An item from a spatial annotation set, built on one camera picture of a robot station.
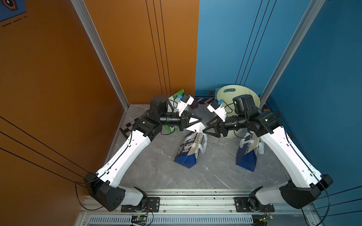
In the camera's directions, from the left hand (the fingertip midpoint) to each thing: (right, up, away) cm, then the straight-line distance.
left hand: (200, 119), depth 61 cm
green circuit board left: (-29, -52, +10) cm, 60 cm away
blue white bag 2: (+28, -15, +13) cm, 35 cm away
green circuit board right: (+33, -50, +8) cm, 61 cm away
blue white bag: (-5, -17, +12) cm, 21 cm away
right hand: (+3, -3, +2) cm, 5 cm away
